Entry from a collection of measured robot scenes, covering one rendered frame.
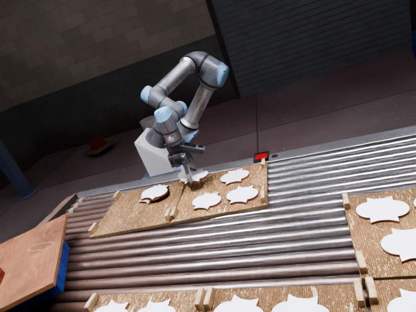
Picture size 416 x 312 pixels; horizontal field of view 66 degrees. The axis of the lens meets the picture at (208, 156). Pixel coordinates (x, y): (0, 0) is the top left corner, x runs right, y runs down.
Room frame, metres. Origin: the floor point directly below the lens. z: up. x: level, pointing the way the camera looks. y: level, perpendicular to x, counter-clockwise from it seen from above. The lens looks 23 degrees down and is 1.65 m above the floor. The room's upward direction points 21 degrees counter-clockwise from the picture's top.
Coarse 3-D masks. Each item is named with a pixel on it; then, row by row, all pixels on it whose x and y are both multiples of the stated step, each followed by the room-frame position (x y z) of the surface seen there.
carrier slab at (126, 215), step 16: (128, 192) 1.59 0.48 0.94; (176, 192) 1.38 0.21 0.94; (112, 208) 1.47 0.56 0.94; (128, 208) 1.40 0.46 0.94; (144, 208) 1.34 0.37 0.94; (160, 208) 1.29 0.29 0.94; (112, 224) 1.31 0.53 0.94; (128, 224) 1.25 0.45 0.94; (144, 224) 1.20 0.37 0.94; (160, 224) 1.16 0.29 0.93
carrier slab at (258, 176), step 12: (240, 168) 1.37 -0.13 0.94; (252, 168) 1.33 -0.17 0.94; (264, 168) 1.29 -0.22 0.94; (204, 180) 1.39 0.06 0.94; (216, 180) 1.35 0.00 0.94; (252, 180) 1.23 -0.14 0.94; (264, 180) 1.19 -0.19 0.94; (192, 192) 1.32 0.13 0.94; (204, 192) 1.28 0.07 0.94; (216, 192) 1.24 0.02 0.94; (228, 192) 1.21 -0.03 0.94; (180, 204) 1.25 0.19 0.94; (192, 204) 1.22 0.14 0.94; (228, 204) 1.11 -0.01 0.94; (240, 204) 1.08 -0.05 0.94; (252, 204) 1.05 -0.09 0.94; (264, 204) 1.02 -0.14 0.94; (180, 216) 1.16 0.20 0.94; (192, 216) 1.13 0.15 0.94; (204, 216) 1.10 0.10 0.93; (216, 216) 1.08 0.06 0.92
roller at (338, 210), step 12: (264, 216) 0.98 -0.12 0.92; (276, 216) 0.95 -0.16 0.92; (288, 216) 0.93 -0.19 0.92; (300, 216) 0.91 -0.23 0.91; (312, 216) 0.89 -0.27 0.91; (324, 216) 0.87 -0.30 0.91; (168, 228) 1.13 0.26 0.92; (180, 228) 1.10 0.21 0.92; (192, 228) 1.07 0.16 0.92; (204, 228) 1.05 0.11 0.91; (216, 228) 1.03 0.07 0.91; (228, 228) 1.01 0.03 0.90; (84, 240) 1.29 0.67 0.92; (96, 240) 1.25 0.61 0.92; (108, 240) 1.22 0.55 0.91; (120, 240) 1.20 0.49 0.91
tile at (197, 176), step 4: (192, 172) 1.40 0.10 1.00; (196, 172) 1.38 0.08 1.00; (200, 172) 1.37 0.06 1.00; (204, 172) 1.35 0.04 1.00; (192, 176) 1.35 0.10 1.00; (196, 176) 1.34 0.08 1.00; (200, 176) 1.33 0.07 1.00; (204, 176) 1.31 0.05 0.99; (184, 180) 1.34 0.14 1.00; (196, 180) 1.30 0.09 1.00
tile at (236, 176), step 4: (228, 172) 1.36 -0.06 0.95; (232, 172) 1.34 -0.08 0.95; (236, 172) 1.33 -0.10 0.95; (240, 172) 1.32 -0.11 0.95; (244, 172) 1.30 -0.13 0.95; (248, 172) 1.29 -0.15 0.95; (224, 176) 1.33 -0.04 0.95; (228, 176) 1.32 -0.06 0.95; (232, 176) 1.30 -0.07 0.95; (236, 176) 1.29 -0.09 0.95; (240, 176) 1.28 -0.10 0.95; (244, 176) 1.26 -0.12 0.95; (248, 176) 1.27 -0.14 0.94; (220, 180) 1.31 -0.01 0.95; (224, 180) 1.30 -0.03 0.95; (228, 180) 1.28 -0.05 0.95; (232, 180) 1.27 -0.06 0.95; (236, 180) 1.26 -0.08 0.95; (240, 180) 1.24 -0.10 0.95; (228, 184) 1.26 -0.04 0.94
